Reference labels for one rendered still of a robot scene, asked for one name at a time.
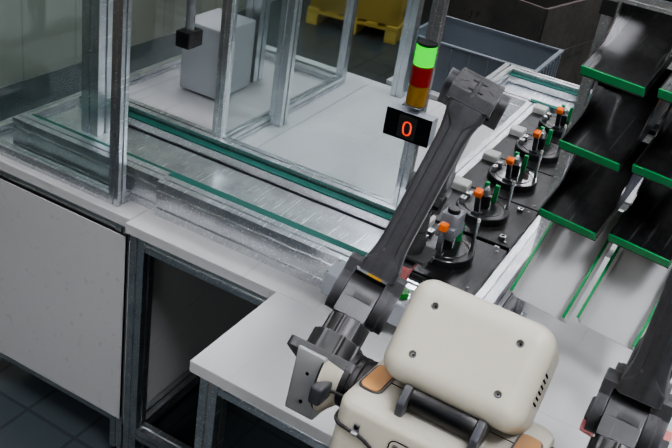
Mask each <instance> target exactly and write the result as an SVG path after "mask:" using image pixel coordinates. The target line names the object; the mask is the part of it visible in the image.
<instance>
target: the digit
mask: <svg viewBox="0 0 672 448"><path fill-rule="evenodd" d="M417 122H418V119H415V118H413V117H410V116H407V115H404V114H401V113H400V116H399V121H398V127H397V132H396V136H398V137H401V138H404V139H407V140H410V141H412V142H413V141H414V136H415V131H416V127H417Z"/></svg>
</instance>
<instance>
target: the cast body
mask: <svg viewBox="0 0 672 448"><path fill-rule="evenodd" d="M465 216H466V211H464V210H461V208H460V207H458V206H455V205H450V206H449V207H447V208H446V209H445V210H444V211H443V212H442V215H441V219H440V223H441V222H442V221H444V222H446V223H449V224H450V228H449V230H448V231H447V232H446V236H445V240H448V241H450V242H452V241H453V240H454V239H455V238H456V237H457V236H458V235H459V234H461V233H462V231H463V227H464V223H465V222H464V220H465ZM440 223H439V224H440ZM439 224H438V225H437V229H436V233H435V235H436V236H438V235H439V230H438V228H439Z"/></svg>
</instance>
